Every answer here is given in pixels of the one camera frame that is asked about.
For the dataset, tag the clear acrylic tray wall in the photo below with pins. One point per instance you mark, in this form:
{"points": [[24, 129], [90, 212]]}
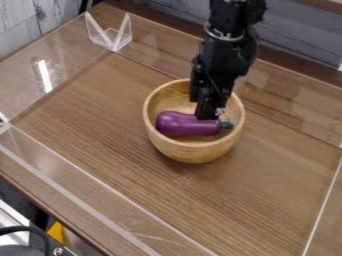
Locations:
{"points": [[94, 210]]}

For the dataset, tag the light wooden bowl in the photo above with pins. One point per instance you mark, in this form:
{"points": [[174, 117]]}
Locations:
{"points": [[190, 149]]}

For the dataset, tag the clear acrylic corner bracket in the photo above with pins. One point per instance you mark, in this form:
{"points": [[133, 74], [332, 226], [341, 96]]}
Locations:
{"points": [[110, 38]]}

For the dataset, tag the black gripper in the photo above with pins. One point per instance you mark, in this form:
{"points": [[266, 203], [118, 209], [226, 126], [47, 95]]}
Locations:
{"points": [[223, 60]]}

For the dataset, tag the purple toy eggplant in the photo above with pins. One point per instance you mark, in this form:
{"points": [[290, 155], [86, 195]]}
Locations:
{"points": [[177, 124]]}

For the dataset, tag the black device with yellow label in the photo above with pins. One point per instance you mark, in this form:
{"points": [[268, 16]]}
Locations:
{"points": [[63, 242]]}

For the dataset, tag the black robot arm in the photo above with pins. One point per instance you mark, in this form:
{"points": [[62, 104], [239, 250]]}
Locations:
{"points": [[231, 20]]}

